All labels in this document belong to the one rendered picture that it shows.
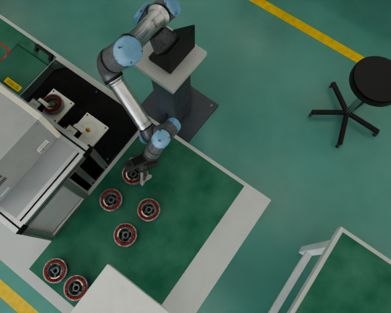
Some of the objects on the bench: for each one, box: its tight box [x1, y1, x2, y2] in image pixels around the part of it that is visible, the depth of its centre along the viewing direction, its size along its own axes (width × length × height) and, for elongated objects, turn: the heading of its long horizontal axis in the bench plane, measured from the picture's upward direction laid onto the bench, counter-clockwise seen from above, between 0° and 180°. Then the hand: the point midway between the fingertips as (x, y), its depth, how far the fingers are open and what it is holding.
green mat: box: [29, 123, 245, 307], centre depth 178 cm, size 94×61×1 cm, turn 144°
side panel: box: [22, 180, 89, 241], centre depth 165 cm, size 28×3×32 cm, turn 144°
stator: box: [122, 167, 142, 186], centre depth 184 cm, size 11×11×4 cm
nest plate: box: [77, 112, 109, 147], centre depth 191 cm, size 15×15×1 cm
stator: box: [99, 189, 123, 212], centre depth 180 cm, size 11×11×4 cm
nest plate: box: [42, 89, 74, 124], centre depth 195 cm, size 15×15×1 cm
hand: (134, 173), depth 183 cm, fingers open, 14 cm apart
